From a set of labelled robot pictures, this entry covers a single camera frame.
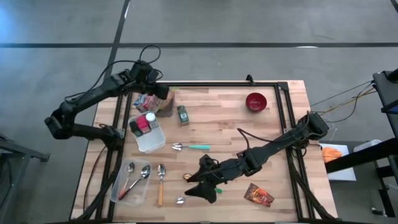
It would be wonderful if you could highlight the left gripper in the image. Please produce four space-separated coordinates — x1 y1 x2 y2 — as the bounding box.
129 71 171 101

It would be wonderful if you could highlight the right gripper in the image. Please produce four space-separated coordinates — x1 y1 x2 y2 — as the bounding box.
183 157 248 205

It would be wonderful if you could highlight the white cap spice jar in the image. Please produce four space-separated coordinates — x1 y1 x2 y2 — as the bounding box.
145 111 159 130

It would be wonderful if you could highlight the smoked paprika tin red lid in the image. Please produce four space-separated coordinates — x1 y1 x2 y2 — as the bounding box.
136 115 151 134

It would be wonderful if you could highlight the teal handle steel spoon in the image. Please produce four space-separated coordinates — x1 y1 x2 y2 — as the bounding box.
172 142 211 152

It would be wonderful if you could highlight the green black pepper tin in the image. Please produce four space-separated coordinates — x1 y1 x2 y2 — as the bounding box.
129 120 144 138

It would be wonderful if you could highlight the red orange snack bag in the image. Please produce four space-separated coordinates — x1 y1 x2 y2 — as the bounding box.
243 182 275 208

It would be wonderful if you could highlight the black handle steel spoon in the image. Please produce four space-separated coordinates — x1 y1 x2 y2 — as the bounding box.
118 164 152 201

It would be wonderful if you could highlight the dark grey bin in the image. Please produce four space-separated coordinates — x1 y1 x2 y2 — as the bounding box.
155 90 175 118

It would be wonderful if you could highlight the green label spice jar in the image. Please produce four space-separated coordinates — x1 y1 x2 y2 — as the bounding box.
176 105 190 126

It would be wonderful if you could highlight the clear bin of bottles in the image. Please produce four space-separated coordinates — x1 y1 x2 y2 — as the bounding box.
127 110 167 154

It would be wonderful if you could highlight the clear plastic bin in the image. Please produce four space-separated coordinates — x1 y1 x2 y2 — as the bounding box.
109 157 152 207

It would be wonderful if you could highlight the red bowl black outside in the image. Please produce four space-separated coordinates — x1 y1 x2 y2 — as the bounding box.
245 92 268 113

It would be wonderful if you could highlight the orange cloth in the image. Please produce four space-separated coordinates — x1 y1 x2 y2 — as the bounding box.
321 147 343 164

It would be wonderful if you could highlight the white paper sheet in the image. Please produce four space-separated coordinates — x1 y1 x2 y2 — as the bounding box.
319 142 358 182

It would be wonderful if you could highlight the grey metal stand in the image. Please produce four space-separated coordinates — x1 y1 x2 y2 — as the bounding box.
0 133 50 224

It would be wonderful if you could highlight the white container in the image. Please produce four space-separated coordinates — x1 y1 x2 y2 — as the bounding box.
353 139 382 153

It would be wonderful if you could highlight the black metal stand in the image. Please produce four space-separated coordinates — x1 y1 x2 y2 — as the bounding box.
325 68 398 218

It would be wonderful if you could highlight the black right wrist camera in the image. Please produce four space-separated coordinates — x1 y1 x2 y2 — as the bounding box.
198 154 220 175

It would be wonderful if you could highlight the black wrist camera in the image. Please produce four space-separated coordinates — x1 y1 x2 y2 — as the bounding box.
132 60 154 78
198 154 220 175

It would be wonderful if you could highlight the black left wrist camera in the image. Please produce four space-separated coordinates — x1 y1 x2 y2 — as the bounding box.
132 60 154 78

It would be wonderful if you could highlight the orange handle steel spoon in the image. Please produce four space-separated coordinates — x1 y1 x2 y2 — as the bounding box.
157 163 167 208

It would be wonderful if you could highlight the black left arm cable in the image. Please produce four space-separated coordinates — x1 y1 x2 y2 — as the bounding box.
63 44 162 103

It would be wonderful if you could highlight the black aluminium table frame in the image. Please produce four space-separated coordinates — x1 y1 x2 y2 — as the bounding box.
74 80 335 224

